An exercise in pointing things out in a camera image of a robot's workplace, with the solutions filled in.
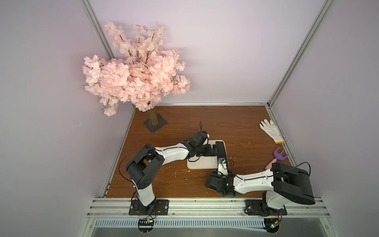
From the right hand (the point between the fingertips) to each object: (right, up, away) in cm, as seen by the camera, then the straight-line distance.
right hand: (217, 169), depth 86 cm
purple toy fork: (+39, +7, +4) cm, 39 cm away
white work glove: (+43, +22, +17) cm, 51 cm away
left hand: (-1, +10, +1) cm, 10 cm away
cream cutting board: (-7, +5, -1) cm, 8 cm away
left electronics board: (-38, -23, -14) cm, 47 cm away
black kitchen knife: (+4, +9, +8) cm, 13 cm away
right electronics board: (+24, -21, -16) cm, 36 cm away
